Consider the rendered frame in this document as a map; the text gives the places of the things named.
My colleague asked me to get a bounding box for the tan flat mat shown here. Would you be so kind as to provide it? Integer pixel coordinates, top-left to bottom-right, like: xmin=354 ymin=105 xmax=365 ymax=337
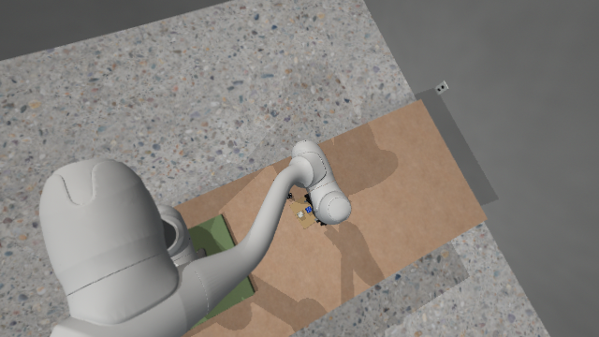
xmin=289 ymin=196 xmax=315 ymax=228

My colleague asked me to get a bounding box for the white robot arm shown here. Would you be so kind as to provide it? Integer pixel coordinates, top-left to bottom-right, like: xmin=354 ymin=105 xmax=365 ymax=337
xmin=39 ymin=139 xmax=351 ymax=337

